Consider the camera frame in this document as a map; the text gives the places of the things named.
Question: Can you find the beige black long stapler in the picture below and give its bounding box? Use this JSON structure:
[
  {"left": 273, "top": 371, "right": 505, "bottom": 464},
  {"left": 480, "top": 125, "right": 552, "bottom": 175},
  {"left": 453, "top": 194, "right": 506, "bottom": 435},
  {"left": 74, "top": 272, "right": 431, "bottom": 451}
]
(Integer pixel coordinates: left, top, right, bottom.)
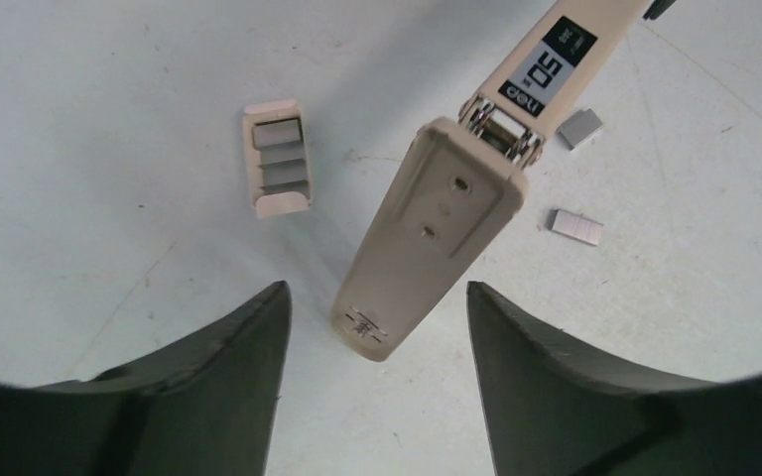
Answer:
[{"left": 331, "top": 0, "right": 669, "bottom": 362}]

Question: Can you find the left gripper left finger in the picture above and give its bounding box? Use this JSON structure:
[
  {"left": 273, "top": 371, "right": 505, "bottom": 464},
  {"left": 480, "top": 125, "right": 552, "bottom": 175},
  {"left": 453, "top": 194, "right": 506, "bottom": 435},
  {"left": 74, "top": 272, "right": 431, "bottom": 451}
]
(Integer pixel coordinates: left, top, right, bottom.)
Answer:
[{"left": 0, "top": 282, "right": 292, "bottom": 475}]

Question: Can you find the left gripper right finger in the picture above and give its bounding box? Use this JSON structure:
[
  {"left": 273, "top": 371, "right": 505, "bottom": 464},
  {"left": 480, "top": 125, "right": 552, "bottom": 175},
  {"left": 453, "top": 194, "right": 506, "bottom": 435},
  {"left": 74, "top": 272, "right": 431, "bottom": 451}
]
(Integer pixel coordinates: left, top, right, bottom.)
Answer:
[{"left": 467, "top": 282, "right": 762, "bottom": 475}]

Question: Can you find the open staple box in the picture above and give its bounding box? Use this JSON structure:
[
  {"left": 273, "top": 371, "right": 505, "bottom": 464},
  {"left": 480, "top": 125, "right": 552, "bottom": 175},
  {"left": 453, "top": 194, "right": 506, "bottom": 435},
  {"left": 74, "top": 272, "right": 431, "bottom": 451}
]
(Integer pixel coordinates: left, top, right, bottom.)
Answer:
[{"left": 241, "top": 99, "right": 314, "bottom": 218}]

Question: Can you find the grey staple strip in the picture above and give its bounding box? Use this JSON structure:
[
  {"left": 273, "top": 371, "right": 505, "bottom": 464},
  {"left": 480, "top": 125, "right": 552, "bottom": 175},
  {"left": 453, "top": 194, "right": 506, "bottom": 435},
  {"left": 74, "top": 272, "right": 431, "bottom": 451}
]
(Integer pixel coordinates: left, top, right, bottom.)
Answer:
[
  {"left": 548, "top": 209, "right": 603, "bottom": 246},
  {"left": 556, "top": 108, "right": 604, "bottom": 151}
]

